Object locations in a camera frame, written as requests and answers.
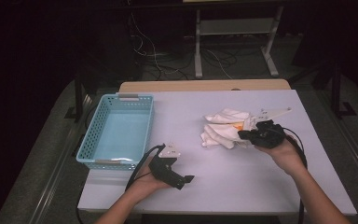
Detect metal floor rail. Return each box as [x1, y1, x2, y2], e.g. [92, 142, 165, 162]
[27, 92, 94, 224]
[318, 90, 358, 194]

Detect person's left hand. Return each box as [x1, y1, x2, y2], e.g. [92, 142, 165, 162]
[125, 161, 172, 203]

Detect white shirt with chick print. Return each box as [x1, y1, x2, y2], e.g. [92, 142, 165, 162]
[200, 107, 260, 150]

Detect grey metal desk frame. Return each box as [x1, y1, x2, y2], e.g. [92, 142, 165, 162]
[182, 0, 285, 79]

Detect person's right hand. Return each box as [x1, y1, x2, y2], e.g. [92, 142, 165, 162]
[255, 134, 308, 177]

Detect black floor cables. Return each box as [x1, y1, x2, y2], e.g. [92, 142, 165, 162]
[143, 49, 262, 81]

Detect left hand-held gripper black cable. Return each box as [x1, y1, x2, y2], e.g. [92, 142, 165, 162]
[76, 143, 166, 224]

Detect black metal stand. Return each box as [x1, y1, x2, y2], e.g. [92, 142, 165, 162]
[64, 70, 90, 123]
[288, 60, 358, 119]

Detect white floor cable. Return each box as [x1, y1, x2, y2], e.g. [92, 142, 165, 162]
[130, 12, 181, 76]
[206, 49, 233, 80]

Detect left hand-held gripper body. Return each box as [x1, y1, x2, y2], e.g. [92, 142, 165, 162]
[148, 142, 182, 183]

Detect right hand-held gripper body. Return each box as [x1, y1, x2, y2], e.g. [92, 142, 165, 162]
[251, 106, 293, 149]

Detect right hand-held gripper black cable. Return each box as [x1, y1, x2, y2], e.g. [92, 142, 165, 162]
[279, 126, 309, 224]

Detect light blue plastic basket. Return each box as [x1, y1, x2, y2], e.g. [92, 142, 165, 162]
[76, 92, 155, 172]

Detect hand-held gripper black cable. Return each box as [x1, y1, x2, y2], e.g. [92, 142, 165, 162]
[76, 143, 166, 224]
[279, 126, 309, 224]

